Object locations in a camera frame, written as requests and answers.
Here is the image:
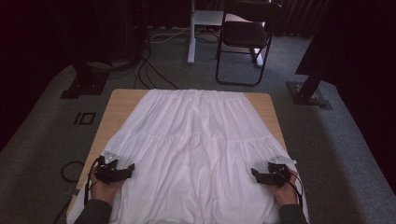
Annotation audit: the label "dark equipment rack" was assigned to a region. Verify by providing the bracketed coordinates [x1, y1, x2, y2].
[92, 0, 149, 63]

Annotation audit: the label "white floor cable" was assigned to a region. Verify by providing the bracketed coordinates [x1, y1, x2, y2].
[148, 26, 191, 45]

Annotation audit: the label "white desk frame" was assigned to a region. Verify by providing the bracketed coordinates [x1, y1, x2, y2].
[187, 0, 265, 68]

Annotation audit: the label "person's right hand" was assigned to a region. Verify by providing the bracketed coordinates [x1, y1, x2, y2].
[269, 169, 301, 206]

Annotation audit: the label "white skirt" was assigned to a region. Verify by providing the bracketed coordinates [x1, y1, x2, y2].
[65, 89, 310, 224]

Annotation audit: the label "dark curtain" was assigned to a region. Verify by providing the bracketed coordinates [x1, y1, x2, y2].
[274, 0, 332, 38]

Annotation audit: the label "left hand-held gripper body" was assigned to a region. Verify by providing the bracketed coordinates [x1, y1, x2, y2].
[93, 150, 120, 186]

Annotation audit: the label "person's left hand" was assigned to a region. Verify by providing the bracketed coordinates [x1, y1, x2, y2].
[90, 177, 125, 205]

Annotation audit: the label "black cable loop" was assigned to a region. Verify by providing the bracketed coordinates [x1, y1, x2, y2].
[60, 161, 86, 184]

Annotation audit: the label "black folding chair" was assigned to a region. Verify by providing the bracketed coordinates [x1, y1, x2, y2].
[215, 0, 283, 88]

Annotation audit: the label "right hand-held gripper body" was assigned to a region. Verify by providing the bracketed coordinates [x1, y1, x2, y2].
[268, 155, 297, 189]

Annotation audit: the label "black floor cables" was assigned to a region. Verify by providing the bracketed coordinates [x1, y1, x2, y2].
[133, 40, 181, 91]

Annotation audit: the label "right hand-held gripper cable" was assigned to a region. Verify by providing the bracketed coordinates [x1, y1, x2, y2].
[278, 170, 304, 206]

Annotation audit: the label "black stand base left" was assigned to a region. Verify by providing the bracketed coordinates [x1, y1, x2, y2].
[60, 60, 110, 100]

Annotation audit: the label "grey tape piece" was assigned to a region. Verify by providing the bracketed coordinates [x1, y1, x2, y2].
[65, 186, 81, 198]

